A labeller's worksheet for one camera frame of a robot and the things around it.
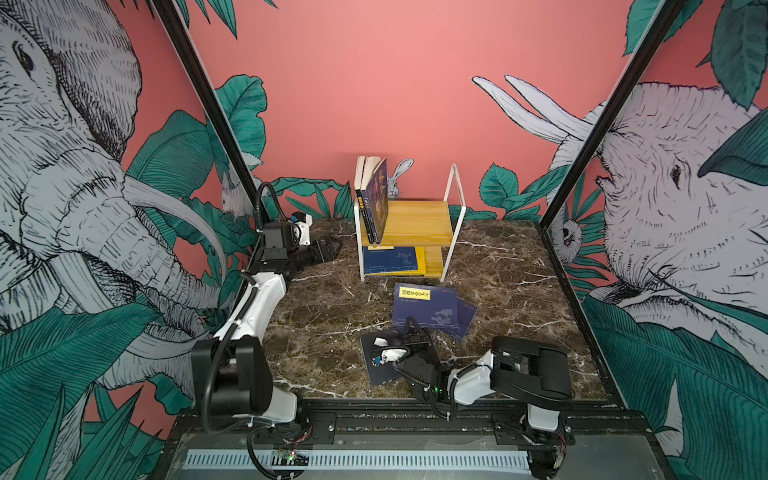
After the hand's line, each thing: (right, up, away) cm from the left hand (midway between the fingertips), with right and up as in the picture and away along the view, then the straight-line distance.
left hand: (330, 240), depth 84 cm
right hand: (+23, -21, -4) cm, 32 cm away
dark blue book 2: (+42, -23, +12) cm, 49 cm away
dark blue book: (+31, -19, +2) cm, 36 cm away
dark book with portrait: (+14, +11, -2) cm, 18 cm away
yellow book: (+28, -7, +17) cm, 33 cm away
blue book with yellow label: (+14, -6, +16) cm, 22 cm away
